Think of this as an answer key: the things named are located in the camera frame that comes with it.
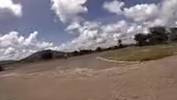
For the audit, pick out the distant row of trees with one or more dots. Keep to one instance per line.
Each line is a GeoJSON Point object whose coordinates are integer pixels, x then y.
{"type": "Point", "coordinates": [86, 51]}

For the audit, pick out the dark hill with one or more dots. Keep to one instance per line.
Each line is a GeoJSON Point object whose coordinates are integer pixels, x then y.
{"type": "Point", "coordinates": [45, 53]}

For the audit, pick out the group of dark trees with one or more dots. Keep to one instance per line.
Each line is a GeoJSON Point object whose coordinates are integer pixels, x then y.
{"type": "Point", "coordinates": [151, 37]}

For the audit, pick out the building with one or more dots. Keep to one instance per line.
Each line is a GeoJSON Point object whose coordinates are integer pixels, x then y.
{"type": "Point", "coordinates": [174, 30]}

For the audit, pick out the brown dirt ground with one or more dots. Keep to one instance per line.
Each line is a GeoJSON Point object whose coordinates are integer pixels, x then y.
{"type": "Point", "coordinates": [82, 90]}

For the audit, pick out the green grass field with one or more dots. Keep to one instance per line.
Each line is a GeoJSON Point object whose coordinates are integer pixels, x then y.
{"type": "Point", "coordinates": [150, 51]}

